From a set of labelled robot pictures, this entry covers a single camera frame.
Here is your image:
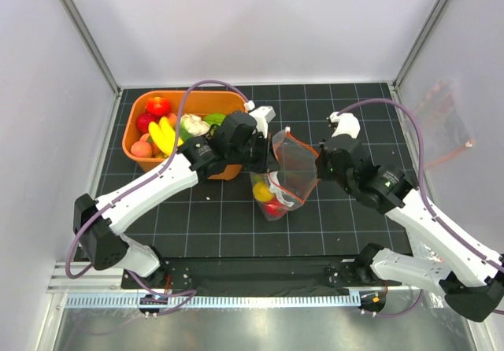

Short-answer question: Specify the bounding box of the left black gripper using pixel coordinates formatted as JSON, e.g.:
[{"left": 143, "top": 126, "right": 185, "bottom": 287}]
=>
[{"left": 228, "top": 130, "right": 280, "bottom": 174}]

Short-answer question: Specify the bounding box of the clear zip bag red zipper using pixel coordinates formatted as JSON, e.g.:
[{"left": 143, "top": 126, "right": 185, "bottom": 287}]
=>
[{"left": 250, "top": 127, "right": 318, "bottom": 217}]

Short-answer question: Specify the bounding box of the orange plastic basket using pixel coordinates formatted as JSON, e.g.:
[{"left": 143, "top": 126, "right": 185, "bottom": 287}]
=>
[{"left": 122, "top": 90, "right": 246, "bottom": 172}]

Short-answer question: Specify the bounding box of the orange yellow mango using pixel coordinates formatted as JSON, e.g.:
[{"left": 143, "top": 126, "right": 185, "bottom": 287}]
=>
[{"left": 252, "top": 182, "right": 275, "bottom": 203}]

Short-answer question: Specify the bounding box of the red bell pepper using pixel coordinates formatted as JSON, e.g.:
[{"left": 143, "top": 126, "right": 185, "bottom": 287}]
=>
[{"left": 264, "top": 202, "right": 288, "bottom": 221}]

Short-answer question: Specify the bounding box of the red orange tomato toy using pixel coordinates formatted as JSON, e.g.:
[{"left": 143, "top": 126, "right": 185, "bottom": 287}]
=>
[{"left": 145, "top": 96, "right": 172, "bottom": 118}]

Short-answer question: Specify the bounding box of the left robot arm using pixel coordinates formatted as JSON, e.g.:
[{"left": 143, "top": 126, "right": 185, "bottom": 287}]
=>
[{"left": 74, "top": 106, "right": 280, "bottom": 288}]

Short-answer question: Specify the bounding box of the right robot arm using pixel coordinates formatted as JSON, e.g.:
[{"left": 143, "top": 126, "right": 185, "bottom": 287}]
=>
[{"left": 316, "top": 135, "right": 503, "bottom": 323}]

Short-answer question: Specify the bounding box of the green starfruit toy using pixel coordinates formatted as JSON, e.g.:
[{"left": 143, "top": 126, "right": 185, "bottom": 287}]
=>
[{"left": 203, "top": 113, "right": 226, "bottom": 127}]

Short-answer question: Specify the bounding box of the white cauliflower toy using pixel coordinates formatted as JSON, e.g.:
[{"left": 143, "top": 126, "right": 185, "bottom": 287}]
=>
[{"left": 180, "top": 114, "right": 209, "bottom": 139}]

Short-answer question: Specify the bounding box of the pink peach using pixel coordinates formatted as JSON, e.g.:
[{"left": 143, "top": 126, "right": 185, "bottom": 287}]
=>
[
  {"left": 167, "top": 113, "right": 177, "bottom": 128},
  {"left": 130, "top": 140, "right": 153, "bottom": 158}
]

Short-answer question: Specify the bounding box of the yellow banana bunch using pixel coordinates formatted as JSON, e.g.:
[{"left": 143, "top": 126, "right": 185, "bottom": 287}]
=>
[{"left": 148, "top": 116, "right": 183, "bottom": 156}]

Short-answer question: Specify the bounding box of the black grid mat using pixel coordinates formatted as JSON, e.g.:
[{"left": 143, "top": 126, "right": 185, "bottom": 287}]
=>
[{"left": 80, "top": 83, "right": 430, "bottom": 258}]

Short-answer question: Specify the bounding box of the red apple toy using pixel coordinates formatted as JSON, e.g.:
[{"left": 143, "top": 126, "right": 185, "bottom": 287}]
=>
[{"left": 135, "top": 113, "right": 158, "bottom": 135}]

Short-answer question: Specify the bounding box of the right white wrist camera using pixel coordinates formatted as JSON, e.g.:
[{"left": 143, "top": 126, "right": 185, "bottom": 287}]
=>
[{"left": 328, "top": 112, "right": 361, "bottom": 139}]

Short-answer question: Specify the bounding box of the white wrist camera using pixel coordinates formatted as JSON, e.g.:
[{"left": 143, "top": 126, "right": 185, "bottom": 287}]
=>
[
  {"left": 328, "top": 112, "right": 361, "bottom": 139},
  {"left": 244, "top": 101, "right": 276, "bottom": 136}
]

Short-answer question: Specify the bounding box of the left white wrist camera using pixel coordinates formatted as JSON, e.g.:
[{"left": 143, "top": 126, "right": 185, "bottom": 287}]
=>
[{"left": 244, "top": 101, "right": 276, "bottom": 136}]

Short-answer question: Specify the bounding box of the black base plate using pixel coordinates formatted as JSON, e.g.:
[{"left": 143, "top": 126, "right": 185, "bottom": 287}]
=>
[{"left": 120, "top": 254, "right": 402, "bottom": 297}]

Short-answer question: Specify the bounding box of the slotted cable duct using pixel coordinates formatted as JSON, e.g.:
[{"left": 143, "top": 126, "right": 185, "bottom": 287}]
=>
[{"left": 65, "top": 291, "right": 361, "bottom": 309}]

